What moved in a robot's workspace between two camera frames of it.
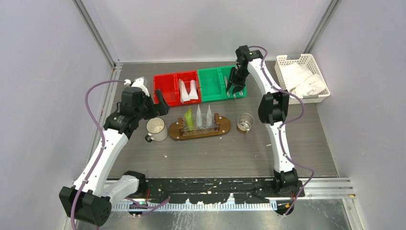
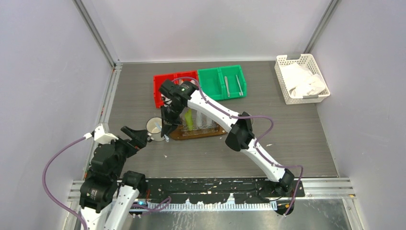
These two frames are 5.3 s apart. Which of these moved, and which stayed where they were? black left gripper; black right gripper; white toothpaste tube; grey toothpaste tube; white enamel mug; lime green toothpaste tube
Moved: black left gripper; black right gripper
Stayed: white toothpaste tube; white enamel mug; lime green toothpaste tube; grey toothpaste tube
